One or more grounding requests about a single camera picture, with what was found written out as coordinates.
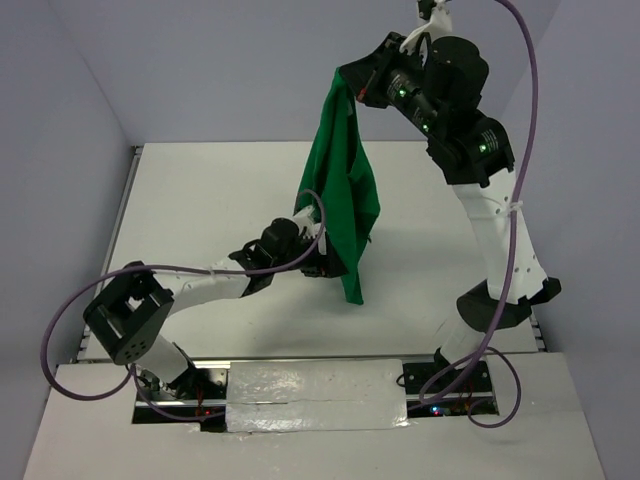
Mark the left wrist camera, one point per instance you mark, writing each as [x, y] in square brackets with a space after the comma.
[309, 223]

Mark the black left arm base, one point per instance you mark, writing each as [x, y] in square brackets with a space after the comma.
[202, 400]

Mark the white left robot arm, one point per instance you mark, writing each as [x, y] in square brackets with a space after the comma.
[127, 315]

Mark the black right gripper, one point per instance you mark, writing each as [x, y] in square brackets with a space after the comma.
[365, 81]

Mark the green t-shirt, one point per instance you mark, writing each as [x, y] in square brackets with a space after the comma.
[339, 171]

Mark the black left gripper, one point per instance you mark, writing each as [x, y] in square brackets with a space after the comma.
[322, 265]

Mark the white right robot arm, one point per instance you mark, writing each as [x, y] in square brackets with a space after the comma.
[439, 92]

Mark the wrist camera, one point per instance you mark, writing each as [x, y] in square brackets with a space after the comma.
[435, 21]
[309, 223]

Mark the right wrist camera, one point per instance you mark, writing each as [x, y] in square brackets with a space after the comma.
[435, 21]

